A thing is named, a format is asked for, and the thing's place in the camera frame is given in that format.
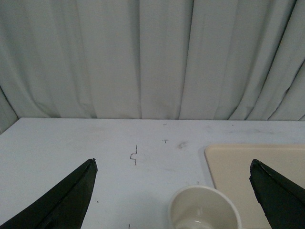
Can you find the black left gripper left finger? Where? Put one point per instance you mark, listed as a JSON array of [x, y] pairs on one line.
[[64, 206]]

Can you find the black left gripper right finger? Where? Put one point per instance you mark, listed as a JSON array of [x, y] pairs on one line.
[[282, 200]]

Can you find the cream ceramic mug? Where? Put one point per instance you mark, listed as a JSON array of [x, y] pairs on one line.
[[202, 207]]

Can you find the beige square plate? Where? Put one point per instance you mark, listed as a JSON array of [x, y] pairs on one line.
[[229, 164]]

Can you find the white curtain backdrop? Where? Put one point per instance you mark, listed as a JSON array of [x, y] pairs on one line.
[[152, 59]]

